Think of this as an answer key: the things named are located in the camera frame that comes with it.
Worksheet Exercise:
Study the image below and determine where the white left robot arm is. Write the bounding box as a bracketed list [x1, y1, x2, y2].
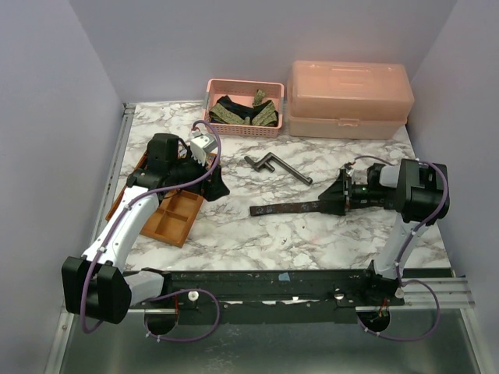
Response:
[62, 129, 229, 324]

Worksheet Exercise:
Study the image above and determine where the orange wooden divided tray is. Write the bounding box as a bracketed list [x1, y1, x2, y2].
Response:
[105, 150, 219, 248]

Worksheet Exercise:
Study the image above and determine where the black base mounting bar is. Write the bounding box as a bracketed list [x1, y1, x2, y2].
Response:
[141, 270, 404, 325]

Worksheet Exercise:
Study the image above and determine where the olive green patterned tie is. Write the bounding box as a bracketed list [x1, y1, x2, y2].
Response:
[208, 90, 280, 128]

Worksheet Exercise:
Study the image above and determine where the pink plastic storage box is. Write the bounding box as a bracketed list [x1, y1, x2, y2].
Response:
[286, 61, 415, 140]

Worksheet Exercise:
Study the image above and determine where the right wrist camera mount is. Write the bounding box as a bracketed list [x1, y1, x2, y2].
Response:
[341, 162, 355, 178]

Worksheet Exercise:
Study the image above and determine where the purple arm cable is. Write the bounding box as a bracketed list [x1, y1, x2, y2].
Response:
[350, 155, 451, 342]
[80, 120, 222, 344]

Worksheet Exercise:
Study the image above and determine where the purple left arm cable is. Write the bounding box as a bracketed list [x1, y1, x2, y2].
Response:
[80, 120, 222, 344]

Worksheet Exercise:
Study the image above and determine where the pink plastic basket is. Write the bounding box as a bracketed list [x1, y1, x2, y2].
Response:
[202, 79, 285, 138]

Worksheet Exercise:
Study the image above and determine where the black tie in basket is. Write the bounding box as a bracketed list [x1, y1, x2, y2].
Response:
[212, 95, 283, 129]

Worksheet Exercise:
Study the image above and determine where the dark metal crank handle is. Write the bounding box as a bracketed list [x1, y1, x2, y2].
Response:
[244, 153, 313, 185]

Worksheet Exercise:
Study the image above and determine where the colourful patterned rolled tie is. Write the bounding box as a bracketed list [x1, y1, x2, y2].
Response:
[205, 153, 217, 170]

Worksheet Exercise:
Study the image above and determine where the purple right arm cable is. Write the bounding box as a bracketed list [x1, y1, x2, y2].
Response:
[350, 155, 451, 342]

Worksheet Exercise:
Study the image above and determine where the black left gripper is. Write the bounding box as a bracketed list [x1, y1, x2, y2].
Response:
[170, 146, 230, 201]

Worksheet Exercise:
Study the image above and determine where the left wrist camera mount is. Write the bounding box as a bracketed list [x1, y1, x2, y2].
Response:
[189, 130, 218, 165]

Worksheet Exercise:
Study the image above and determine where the dark brown blue floral tie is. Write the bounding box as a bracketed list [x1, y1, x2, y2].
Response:
[249, 201, 322, 217]

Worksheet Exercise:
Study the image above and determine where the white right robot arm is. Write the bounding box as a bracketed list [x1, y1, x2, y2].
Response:
[318, 159, 450, 305]

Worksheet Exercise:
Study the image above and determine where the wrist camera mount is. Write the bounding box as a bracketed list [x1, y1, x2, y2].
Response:
[341, 162, 355, 178]
[189, 130, 218, 165]

